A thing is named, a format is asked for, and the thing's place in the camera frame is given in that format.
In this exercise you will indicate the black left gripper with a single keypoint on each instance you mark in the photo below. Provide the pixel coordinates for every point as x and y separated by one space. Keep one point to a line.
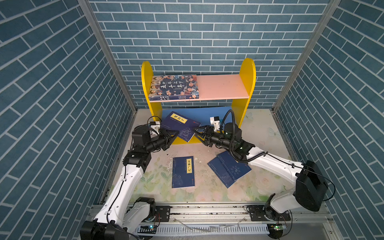
167 140

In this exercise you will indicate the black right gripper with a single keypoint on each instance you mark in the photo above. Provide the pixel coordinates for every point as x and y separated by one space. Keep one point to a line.
209 132

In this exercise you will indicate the navy book yellow label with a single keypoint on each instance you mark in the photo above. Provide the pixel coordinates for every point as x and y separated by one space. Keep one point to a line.
177 122
235 169

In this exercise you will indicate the colourful illustrated history book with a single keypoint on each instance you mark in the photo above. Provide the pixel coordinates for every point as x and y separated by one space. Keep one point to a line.
174 87

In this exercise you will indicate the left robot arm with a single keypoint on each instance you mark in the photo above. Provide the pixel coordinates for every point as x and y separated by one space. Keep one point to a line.
126 186

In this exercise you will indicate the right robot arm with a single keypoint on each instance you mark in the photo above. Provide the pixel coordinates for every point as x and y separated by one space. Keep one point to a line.
310 186

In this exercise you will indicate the yellow pink blue bookshelf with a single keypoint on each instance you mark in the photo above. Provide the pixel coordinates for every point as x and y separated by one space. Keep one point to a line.
238 88

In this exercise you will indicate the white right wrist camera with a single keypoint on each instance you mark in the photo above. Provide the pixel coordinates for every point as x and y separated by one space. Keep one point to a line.
216 123

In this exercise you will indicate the aluminium frame rail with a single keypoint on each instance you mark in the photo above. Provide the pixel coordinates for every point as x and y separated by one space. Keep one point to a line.
147 220

